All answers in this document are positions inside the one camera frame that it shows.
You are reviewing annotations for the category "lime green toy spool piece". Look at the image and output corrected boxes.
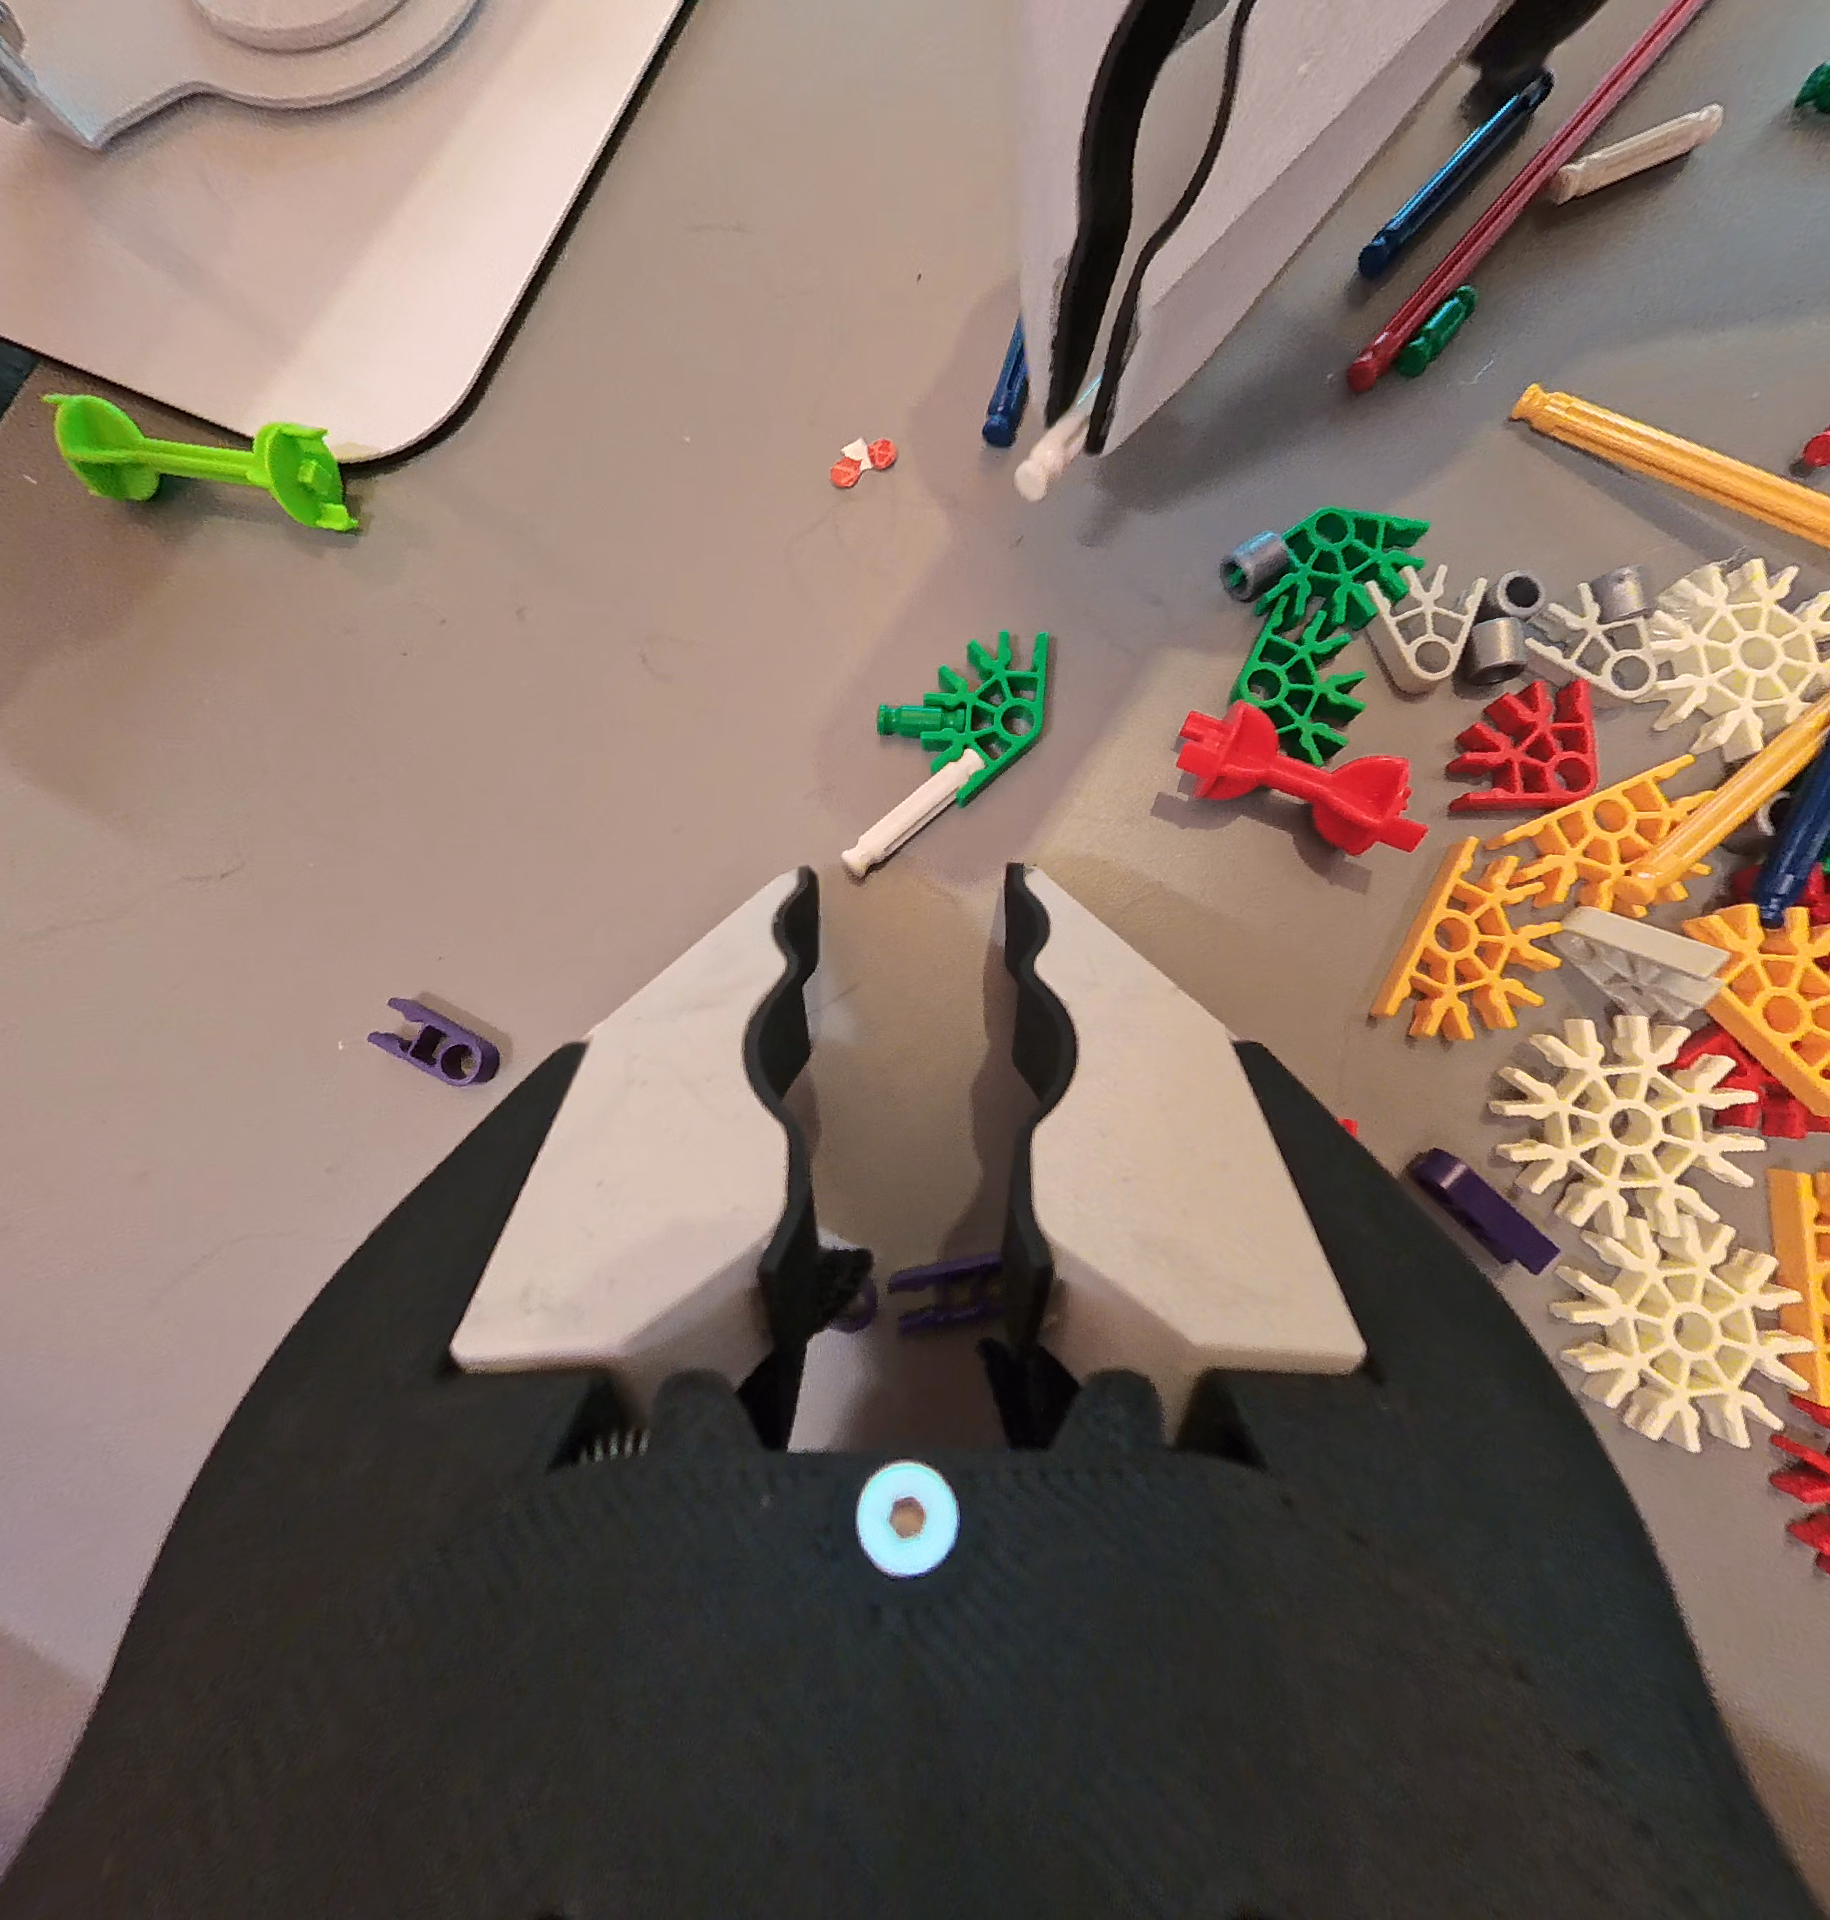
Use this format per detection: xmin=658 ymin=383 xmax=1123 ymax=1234
xmin=44 ymin=391 xmax=363 ymax=533

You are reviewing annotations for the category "green toy connector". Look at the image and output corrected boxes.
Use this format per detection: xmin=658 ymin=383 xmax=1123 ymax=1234
xmin=921 ymin=629 xmax=1053 ymax=809
xmin=1230 ymin=615 xmax=1367 ymax=759
xmin=1251 ymin=507 xmax=1429 ymax=624

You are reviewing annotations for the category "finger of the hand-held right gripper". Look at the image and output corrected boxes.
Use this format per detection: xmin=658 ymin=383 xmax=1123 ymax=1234
xmin=1082 ymin=0 xmax=1513 ymax=455
xmin=1019 ymin=0 xmax=1194 ymax=438

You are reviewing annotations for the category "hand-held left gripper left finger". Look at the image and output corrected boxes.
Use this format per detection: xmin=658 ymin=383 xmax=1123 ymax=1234
xmin=450 ymin=865 xmax=825 ymax=1449

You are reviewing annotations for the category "pile of colourful toy connectors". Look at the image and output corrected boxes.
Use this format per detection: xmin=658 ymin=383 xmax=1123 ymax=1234
xmin=1372 ymin=557 xmax=1830 ymax=1599

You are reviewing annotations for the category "red toy spool piece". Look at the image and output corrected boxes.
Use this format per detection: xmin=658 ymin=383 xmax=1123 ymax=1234
xmin=1175 ymin=703 xmax=1429 ymax=856

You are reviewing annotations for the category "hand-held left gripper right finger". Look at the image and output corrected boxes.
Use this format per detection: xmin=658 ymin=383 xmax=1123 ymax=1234
xmin=981 ymin=860 xmax=1374 ymax=1449

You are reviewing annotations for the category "white stand base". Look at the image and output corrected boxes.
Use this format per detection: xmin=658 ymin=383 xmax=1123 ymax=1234
xmin=0 ymin=0 xmax=688 ymax=464

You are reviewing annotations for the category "heap of mixed toy rods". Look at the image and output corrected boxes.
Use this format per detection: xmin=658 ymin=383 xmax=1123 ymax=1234
xmin=1506 ymin=0 xmax=1830 ymax=563

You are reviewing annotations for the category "red long toy rod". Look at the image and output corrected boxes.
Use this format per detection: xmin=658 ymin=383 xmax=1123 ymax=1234
xmin=1349 ymin=0 xmax=1712 ymax=391

